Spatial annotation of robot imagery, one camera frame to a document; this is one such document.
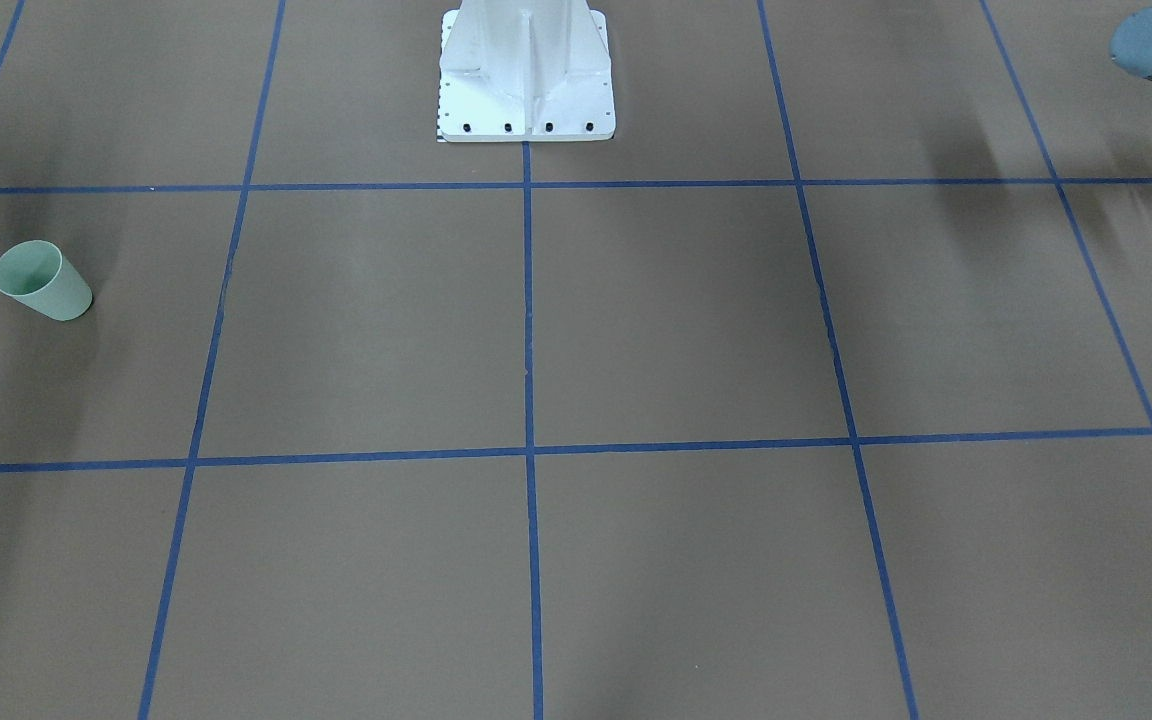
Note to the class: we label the green plastic cup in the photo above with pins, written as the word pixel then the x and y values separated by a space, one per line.
pixel 37 274

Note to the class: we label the white pedestal column base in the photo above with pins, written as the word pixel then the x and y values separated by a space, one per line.
pixel 525 71

